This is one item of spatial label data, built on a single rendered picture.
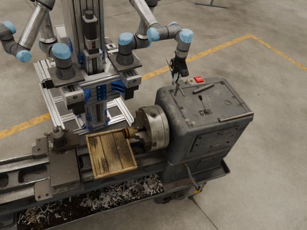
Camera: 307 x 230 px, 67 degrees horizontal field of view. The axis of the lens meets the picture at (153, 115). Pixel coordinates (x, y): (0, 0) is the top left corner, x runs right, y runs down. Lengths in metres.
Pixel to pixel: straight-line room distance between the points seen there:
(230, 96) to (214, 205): 1.32
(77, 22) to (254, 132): 2.62
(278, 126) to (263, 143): 0.46
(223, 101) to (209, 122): 0.24
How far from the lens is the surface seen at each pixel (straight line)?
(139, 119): 1.60
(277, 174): 3.26
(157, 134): 1.51
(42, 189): 1.68
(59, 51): 1.77
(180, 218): 2.56
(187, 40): 1.38
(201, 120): 1.56
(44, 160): 1.82
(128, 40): 1.89
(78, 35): 1.94
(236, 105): 1.76
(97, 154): 1.75
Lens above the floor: 2.38
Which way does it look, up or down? 49 degrees down
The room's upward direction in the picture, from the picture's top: 11 degrees clockwise
